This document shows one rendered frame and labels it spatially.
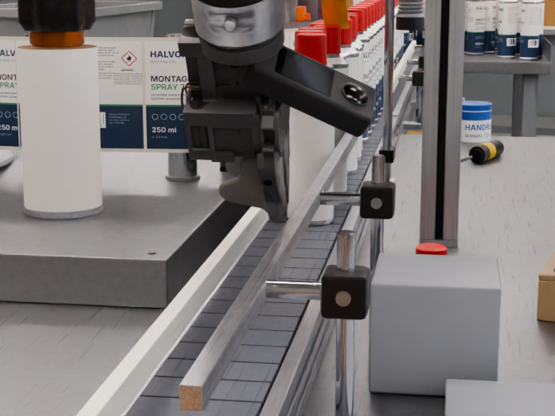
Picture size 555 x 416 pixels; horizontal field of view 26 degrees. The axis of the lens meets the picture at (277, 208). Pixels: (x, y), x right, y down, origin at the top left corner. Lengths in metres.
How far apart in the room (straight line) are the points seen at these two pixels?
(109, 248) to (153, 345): 0.42
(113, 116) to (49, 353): 0.56
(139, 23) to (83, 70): 2.43
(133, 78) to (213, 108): 0.53
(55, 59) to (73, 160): 0.11
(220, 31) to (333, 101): 0.12
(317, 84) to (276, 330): 0.21
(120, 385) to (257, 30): 0.35
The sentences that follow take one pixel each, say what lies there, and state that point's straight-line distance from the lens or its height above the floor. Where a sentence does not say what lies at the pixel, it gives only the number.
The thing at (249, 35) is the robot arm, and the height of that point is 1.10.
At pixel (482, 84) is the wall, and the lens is 9.08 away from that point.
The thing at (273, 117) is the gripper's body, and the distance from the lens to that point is 1.02.
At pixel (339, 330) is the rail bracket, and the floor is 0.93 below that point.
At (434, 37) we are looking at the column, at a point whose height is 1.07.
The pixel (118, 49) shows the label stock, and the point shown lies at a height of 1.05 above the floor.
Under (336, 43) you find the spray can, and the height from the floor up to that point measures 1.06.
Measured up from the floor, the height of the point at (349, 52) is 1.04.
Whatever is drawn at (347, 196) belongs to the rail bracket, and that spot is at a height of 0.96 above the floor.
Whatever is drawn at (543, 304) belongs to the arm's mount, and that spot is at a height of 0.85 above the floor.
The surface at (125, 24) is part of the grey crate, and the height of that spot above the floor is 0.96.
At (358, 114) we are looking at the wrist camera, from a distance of 1.02.
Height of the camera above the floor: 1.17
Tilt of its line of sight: 12 degrees down
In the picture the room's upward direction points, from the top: straight up
